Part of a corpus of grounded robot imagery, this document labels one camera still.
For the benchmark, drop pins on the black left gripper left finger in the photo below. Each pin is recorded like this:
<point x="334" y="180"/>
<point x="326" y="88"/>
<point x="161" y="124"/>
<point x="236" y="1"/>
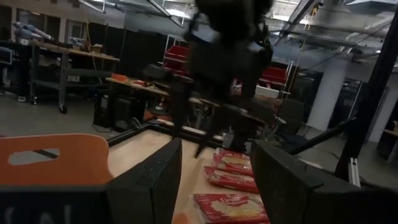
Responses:
<point x="149" y="186"/>

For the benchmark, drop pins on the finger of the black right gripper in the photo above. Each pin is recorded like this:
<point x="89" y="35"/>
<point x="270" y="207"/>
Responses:
<point x="179" y="109"/>
<point x="207" y="130"/>

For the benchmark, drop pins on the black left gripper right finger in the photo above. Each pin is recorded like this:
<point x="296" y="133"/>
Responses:
<point x="289" y="193"/>

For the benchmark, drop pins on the red popcorn bag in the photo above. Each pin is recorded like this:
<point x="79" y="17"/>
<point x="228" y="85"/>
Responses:
<point x="233" y="161"/>
<point x="230" y="180"/>
<point x="230" y="208"/>

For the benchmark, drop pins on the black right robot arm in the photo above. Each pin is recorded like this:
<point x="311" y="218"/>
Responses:
<point x="236" y="9"/>

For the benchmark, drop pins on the red storage bin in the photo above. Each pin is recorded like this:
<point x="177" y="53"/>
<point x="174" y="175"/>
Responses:
<point x="273" y="75"/>

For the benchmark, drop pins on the wooden desk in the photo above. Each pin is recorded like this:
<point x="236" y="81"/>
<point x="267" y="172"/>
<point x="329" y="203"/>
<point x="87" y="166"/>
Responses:
<point x="140" y="86"/>

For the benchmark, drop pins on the red storage bin rack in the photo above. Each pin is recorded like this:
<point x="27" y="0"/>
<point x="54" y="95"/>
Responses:
<point x="177" y="59"/>

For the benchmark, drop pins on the orange plastic basket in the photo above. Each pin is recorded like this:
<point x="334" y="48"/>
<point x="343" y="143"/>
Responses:
<point x="77" y="168"/>

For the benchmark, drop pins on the dark office chair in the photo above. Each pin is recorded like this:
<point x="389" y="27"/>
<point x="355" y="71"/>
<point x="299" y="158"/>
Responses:
<point x="291" y="115"/>

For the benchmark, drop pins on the black computer tower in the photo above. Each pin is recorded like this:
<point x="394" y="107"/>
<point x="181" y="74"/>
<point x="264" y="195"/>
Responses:
<point x="101" y="112"/>

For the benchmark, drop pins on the white round column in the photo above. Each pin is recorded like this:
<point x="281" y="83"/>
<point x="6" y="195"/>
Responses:
<point x="326" y="96"/>

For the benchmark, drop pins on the wooden workbench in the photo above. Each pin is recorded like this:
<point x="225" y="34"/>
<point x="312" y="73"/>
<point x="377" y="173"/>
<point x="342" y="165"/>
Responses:
<point x="90" y="56"/>

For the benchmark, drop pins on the rolled fabric bundles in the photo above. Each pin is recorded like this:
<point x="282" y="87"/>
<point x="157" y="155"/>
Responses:
<point x="31" y="31"/>

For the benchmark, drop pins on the black aluminium table frame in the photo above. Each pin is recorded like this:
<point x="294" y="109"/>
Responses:
<point x="130" y="133"/>

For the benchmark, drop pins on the silver extrusion bracket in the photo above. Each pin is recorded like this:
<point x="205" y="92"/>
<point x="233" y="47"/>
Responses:
<point x="354" y="172"/>

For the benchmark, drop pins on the black camera rig frame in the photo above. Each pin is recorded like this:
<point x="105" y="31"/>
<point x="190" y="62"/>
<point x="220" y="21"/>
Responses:
<point x="373" y="93"/>

